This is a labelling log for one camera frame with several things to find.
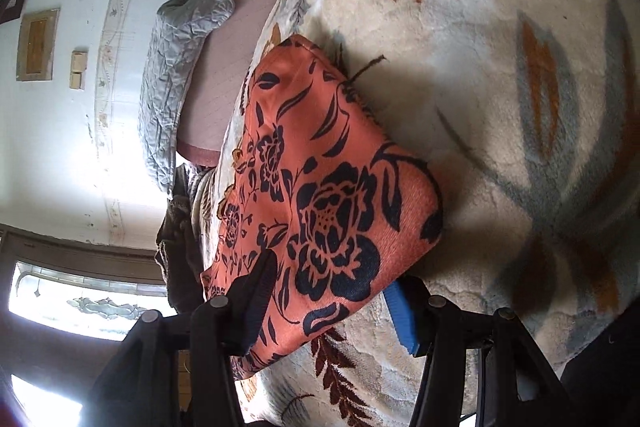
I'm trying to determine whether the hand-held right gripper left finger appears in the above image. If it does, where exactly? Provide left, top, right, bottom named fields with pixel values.
left=95, top=252, right=279, bottom=427

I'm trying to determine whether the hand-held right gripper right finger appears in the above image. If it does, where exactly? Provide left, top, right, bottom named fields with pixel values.
left=386, top=276, right=566, bottom=427

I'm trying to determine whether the orange floral shirt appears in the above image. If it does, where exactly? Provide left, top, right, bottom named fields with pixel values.
left=200, top=34, right=445, bottom=380

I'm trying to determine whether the dark brown cloth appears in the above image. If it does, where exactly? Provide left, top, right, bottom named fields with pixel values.
left=154, top=164, right=206, bottom=315

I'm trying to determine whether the stained glass door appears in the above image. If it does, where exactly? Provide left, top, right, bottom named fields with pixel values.
left=0, top=227, right=201, bottom=427

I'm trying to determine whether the grey quilted pillow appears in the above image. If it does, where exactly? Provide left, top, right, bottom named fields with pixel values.
left=139, top=0, right=236, bottom=192

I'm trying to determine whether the pink sofa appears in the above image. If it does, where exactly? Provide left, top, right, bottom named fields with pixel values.
left=175, top=0, right=321, bottom=168

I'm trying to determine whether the leaf print blanket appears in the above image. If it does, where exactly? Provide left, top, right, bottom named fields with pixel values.
left=200, top=0, right=640, bottom=427

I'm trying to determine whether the framed wall plaque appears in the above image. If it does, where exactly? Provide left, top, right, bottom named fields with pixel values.
left=16, top=8, right=61, bottom=82

